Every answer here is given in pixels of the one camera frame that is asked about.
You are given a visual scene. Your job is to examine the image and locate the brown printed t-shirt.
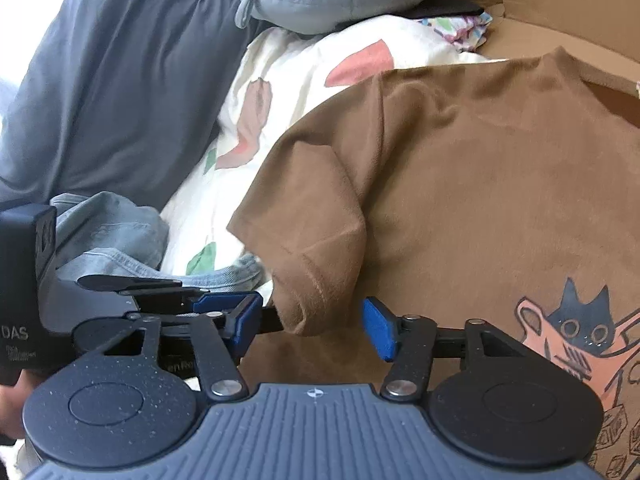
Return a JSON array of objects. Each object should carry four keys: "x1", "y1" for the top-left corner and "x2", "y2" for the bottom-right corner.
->
[{"x1": 229, "y1": 49, "x2": 639, "y2": 479}]

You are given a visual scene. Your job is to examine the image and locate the person's left hand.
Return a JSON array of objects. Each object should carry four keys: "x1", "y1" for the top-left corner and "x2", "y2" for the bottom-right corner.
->
[{"x1": 0, "y1": 370, "x2": 41, "y2": 439}]

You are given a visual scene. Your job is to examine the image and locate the blue denim garment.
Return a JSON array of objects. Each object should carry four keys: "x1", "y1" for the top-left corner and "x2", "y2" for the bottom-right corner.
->
[{"x1": 49, "y1": 192, "x2": 265, "y2": 292}]

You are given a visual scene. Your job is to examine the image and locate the dark grey pillow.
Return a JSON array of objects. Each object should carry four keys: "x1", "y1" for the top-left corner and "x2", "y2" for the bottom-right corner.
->
[{"x1": 1, "y1": 0, "x2": 265, "y2": 209}]

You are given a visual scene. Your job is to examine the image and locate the cream bear print bedsheet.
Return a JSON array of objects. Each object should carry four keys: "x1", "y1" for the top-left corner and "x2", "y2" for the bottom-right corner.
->
[{"x1": 160, "y1": 15, "x2": 482, "y2": 275}]

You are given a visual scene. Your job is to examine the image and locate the floral folded cloth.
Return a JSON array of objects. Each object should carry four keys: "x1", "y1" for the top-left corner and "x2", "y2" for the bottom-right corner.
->
[{"x1": 420, "y1": 12, "x2": 492, "y2": 52}]

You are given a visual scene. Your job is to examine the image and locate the brown cardboard sheet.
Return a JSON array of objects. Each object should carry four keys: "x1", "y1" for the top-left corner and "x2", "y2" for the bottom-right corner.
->
[{"x1": 472, "y1": 0, "x2": 640, "y2": 81}]

